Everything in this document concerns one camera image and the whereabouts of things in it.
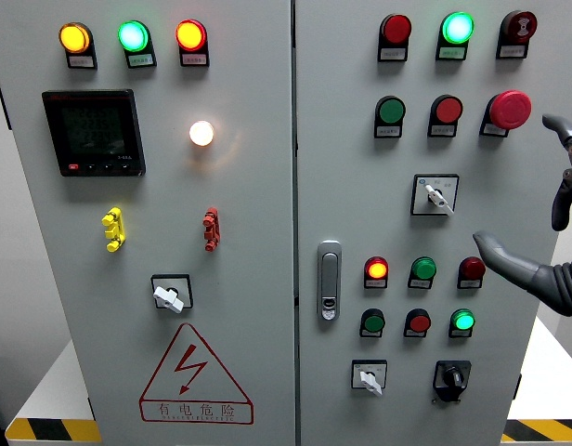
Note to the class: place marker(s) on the large red-rimmed lit lamp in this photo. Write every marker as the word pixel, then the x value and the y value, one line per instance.
pixel 190 34

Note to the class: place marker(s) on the large red indicator lamp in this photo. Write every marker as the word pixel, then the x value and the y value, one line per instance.
pixel 396 29

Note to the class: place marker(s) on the red warning triangle sign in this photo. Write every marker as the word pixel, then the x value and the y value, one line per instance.
pixel 196 409

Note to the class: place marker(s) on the black door hinge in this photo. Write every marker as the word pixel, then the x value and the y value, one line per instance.
pixel 91 409
pixel 519 386
pixel 5 109

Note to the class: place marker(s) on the grey cabinet door with display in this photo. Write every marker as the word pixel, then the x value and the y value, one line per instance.
pixel 249 223

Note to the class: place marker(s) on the dark red buzzer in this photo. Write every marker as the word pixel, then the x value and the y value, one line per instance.
pixel 520 24

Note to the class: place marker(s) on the black yellow striped tape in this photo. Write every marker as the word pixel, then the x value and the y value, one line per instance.
pixel 546 429
pixel 54 429

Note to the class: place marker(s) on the large green indicator lamp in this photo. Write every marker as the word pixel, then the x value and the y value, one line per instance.
pixel 458 28
pixel 133 35

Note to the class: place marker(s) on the large green push button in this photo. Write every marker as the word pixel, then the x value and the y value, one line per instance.
pixel 391 110

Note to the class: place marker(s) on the small white label plate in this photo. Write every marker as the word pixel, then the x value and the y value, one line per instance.
pixel 495 129
pixel 376 283
pixel 470 283
pixel 452 53
pixel 461 333
pixel 393 54
pixel 513 51
pixel 443 130
pixel 81 61
pixel 416 333
pixel 141 59
pixel 195 59
pixel 372 333
pixel 420 283
pixel 388 131

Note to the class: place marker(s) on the small lit green lamp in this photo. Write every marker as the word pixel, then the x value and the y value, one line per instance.
pixel 463 320

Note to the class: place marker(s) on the black digital meter display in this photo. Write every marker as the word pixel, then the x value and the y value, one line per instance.
pixel 93 132

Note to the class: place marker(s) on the small red push button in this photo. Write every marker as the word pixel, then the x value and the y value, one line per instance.
pixel 419 322

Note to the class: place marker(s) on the white glowing lamp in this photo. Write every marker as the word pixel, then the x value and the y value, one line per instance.
pixel 201 133

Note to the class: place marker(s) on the silver door lock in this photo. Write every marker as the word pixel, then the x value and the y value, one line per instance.
pixel 329 279

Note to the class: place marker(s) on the small dark red lamp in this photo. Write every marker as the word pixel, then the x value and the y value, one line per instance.
pixel 471 268

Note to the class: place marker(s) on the large red push button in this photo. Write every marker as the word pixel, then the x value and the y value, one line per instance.
pixel 448 109

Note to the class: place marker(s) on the large yellow indicator lamp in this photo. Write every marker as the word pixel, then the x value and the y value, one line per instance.
pixel 74 38

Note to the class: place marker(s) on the small green push button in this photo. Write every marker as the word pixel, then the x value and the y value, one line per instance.
pixel 373 322

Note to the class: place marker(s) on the grey cabinet door with lock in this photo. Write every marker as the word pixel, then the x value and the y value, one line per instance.
pixel 351 204

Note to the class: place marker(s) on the small dark green lamp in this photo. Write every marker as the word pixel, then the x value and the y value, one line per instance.
pixel 424 268

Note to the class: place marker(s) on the small lit red lamp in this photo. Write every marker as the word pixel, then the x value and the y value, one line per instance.
pixel 376 268

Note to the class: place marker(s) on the large red stop button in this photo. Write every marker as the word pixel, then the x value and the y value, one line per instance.
pixel 510 109

